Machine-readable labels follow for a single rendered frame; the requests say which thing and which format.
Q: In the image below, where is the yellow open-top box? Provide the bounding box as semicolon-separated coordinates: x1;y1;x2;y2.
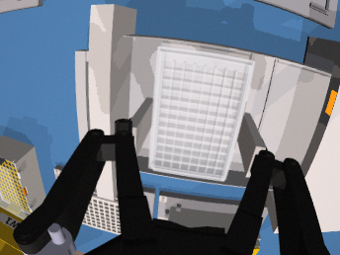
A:
0;208;25;255

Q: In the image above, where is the blue bench mat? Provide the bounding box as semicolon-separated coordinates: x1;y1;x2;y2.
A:
0;0;340;218

